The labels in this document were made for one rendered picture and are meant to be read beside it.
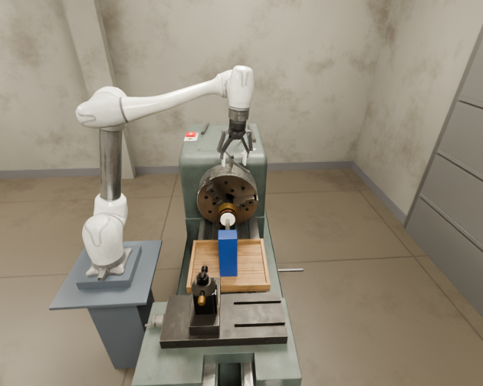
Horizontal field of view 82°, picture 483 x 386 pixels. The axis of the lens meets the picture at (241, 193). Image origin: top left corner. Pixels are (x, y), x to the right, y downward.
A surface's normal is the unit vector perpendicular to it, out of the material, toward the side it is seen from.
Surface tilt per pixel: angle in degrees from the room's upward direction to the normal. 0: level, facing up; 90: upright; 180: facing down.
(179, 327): 0
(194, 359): 0
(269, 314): 0
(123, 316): 90
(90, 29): 90
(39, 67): 90
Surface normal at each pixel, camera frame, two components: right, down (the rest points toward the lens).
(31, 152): 0.07, 0.52
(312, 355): 0.00, -0.85
